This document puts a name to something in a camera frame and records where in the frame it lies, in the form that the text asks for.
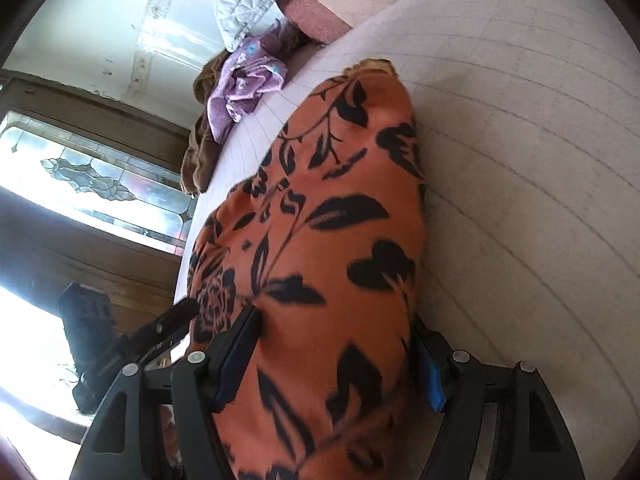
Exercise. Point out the white quilted mattress pad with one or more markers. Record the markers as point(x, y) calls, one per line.
point(525, 160)

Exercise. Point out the orange black floral garment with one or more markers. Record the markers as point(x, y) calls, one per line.
point(320, 240)

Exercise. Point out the pink blanket with maroon border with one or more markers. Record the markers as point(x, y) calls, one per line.
point(320, 15)

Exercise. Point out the purple patterned cloth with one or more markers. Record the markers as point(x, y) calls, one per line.
point(240, 85)

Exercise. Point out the brown cloth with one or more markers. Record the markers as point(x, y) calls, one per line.
point(197, 160)

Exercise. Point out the grey-blue quilted blanket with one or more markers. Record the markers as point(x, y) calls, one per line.
point(245, 5)

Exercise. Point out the wooden door with stained glass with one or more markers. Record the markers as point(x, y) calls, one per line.
point(75, 270)

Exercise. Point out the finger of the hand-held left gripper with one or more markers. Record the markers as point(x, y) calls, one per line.
point(165, 325)

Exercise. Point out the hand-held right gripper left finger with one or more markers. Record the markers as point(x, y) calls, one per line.
point(235, 360)

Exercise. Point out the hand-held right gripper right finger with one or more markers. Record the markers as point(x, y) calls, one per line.
point(431, 375)

